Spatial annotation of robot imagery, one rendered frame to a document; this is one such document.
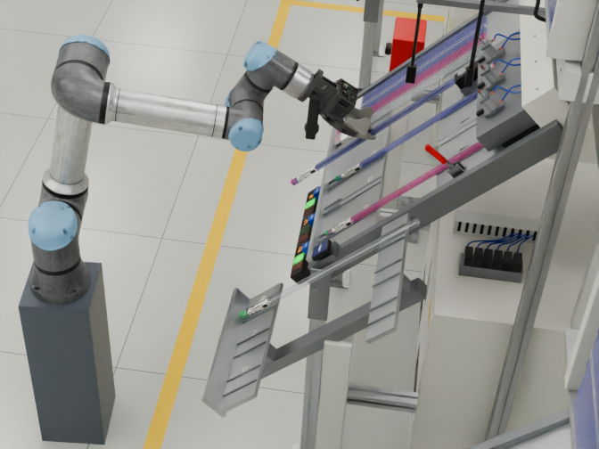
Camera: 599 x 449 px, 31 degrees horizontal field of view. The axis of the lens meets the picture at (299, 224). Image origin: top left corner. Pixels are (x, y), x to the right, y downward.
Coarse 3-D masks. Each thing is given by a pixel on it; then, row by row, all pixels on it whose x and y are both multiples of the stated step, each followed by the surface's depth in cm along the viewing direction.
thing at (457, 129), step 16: (512, 0) 283; (496, 16) 284; (512, 16) 277; (496, 32) 278; (512, 32) 272; (448, 96) 273; (464, 96) 267; (464, 112) 262; (448, 128) 262; (464, 128) 256; (448, 144) 257; (464, 144) 251; (464, 160) 246; (480, 160) 241; (448, 176) 247
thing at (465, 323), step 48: (528, 192) 306; (576, 192) 307; (432, 240) 315; (480, 240) 290; (576, 240) 291; (432, 288) 282; (480, 288) 276; (576, 288) 277; (432, 336) 273; (480, 336) 271; (432, 384) 285; (480, 384) 282; (528, 384) 280; (432, 432) 298; (480, 432) 295
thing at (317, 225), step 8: (328, 152) 297; (328, 168) 292; (328, 176) 290; (328, 184) 288; (320, 192) 284; (328, 192) 286; (320, 200) 281; (320, 208) 279; (320, 216) 277; (320, 224) 275; (312, 232) 272; (320, 232) 274; (312, 240) 270; (312, 248) 268
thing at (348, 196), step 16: (368, 144) 288; (384, 144) 281; (336, 160) 296; (352, 160) 288; (384, 160) 276; (352, 176) 282; (368, 176) 276; (336, 192) 283; (352, 192) 276; (368, 192) 270; (336, 208) 276; (352, 208) 270; (336, 224) 271; (352, 224) 265; (368, 224) 259; (320, 240) 272; (336, 240) 266
